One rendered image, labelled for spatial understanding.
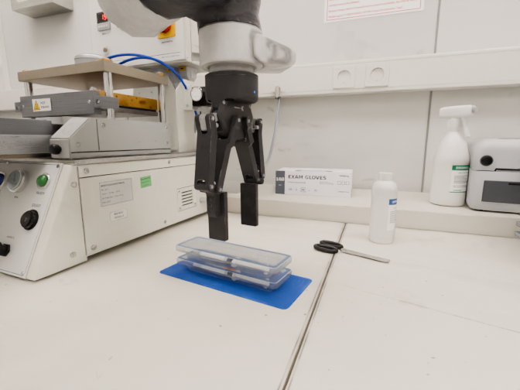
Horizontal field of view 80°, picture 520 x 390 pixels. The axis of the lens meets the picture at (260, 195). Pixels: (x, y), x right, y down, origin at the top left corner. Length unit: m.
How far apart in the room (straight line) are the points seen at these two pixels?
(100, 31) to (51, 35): 0.87
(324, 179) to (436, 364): 0.65
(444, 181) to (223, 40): 0.66
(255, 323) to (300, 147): 0.84
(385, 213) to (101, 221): 0.54
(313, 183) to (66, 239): 0.64
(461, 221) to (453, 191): 0.10
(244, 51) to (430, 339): 0.40
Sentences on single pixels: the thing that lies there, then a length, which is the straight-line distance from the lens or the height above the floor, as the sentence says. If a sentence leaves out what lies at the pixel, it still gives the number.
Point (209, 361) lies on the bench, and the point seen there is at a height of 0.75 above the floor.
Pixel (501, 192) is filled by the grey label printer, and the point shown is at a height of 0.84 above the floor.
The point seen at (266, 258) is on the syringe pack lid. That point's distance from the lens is 0.45.
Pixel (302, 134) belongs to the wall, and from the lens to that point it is 1.15.
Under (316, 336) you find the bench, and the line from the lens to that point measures 0.38.
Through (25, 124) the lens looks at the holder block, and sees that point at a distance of 0.63.
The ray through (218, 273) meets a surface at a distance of 0.48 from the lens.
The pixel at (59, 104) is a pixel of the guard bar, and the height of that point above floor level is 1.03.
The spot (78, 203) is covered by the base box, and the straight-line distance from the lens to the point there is 0.60.
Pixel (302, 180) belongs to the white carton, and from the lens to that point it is 0.94.
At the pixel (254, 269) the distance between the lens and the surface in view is 0.44.
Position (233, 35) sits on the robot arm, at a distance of 0.43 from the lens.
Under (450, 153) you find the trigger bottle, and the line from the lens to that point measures 0.90.
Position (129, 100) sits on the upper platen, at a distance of 0.77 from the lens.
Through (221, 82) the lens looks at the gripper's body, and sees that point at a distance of 0.43.
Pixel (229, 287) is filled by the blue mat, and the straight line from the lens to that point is 0.47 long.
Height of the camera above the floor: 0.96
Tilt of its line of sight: 10 degrees down
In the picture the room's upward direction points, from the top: straight up
